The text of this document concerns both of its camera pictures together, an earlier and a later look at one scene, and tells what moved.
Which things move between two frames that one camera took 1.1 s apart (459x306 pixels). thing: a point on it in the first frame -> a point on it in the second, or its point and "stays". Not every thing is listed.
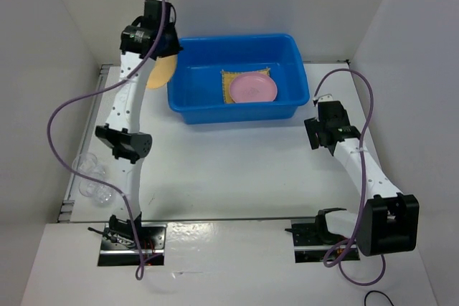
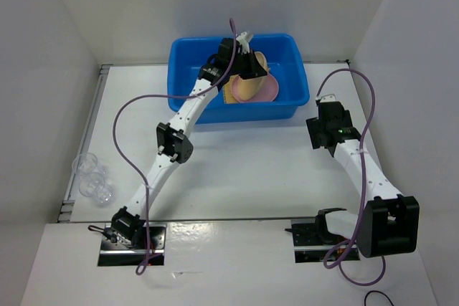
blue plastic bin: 196,89 stays
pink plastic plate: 252,87 stays
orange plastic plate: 163,72 -> 249,87
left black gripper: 176,48 -> 254,69
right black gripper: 313,126 stays
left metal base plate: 153,238 stays
